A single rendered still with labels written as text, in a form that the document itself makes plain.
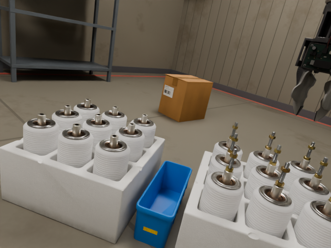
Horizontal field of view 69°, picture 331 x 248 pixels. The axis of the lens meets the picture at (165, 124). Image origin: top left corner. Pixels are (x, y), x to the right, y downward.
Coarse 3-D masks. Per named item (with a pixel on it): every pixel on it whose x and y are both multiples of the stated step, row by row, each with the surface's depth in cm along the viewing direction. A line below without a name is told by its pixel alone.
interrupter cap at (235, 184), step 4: (216, 172) 63; (220, 172) 64; (212, 176) 61; (216, 176) 61; (220, 176) 62; (232, 176) 63; (212, 180) 60; (216, 180) 60; (220, 180) 60; (232, 180) 61; (236, 180) 61; (216, 184) 58; (220, 184) 58; (224, 184) 59; (228, 184) 59; (232, 184) 59; (236, 184) 60; (240, 184) 60; (228, 188) 57; (232, 188) 57; (236, 188) 58
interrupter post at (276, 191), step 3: (273, 186) 57; (276, 186) 57; (273, 189) 57; (276, 189) 57; (279, 189) 56; (282, 189) 57; (270, 192) 58; (273, 192) 57; (276, 192) 57; (279, 192) 57; (270, 195) 58; (273, 195) 57; (276, 195) 57; (279, 195) 57; (276, 198) 57
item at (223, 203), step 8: (208, 176) 62; (208, 184) 59; (208, 192) 59; (216, 192) 57; (224, 192) 57; (232, 192) 57; (240, 192) 58; (200, 200) 63; (208, 200) 59; (216, 200) 58; (224, 200) 57; (232, 200) 57; (240, 200) 60; (200, 208) 62; (208, 208) 60; (216, 208) 58; (224, 208) 58; (232, 208) 58; (216, 216) 59; (224, 216) 59; (232, 216) 60
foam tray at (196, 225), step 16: (208, 160) 86; (192, 192) 66; (288, 192) 75; (192, 208) 59; (240, 208) 63; (192, 224) 58; (208, 224) 57; (224, 224) 56; (240, 224) 57; (288, 224) 60; (192, 240) 59; (208, 240) 58; (224, 240) 57; (240, 240) 55; (256, 240) 54; (272, 240) 54; (288, 240) 55
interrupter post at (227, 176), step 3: (225, 171) 59; (225, 174) 59; (228, 174) 59; (231, 174) 59; (222, 177) 60; (225, 177) 59; (228, 177) 59; (231, 177) 59; (222, 180) 60; (225, 180) 60; (228, 180) 59; (228, 183) 60
